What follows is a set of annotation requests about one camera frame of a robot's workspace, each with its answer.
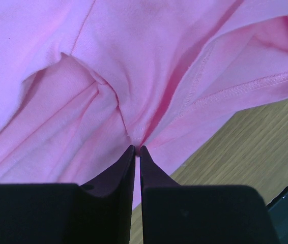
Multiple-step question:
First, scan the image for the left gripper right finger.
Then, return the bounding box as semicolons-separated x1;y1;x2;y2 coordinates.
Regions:
140;146;180;243

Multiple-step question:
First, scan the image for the pink t shirt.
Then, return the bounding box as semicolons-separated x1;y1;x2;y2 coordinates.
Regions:
0;0;288;211

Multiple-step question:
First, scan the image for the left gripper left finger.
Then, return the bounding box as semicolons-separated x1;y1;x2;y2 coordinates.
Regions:
79;144;136;244

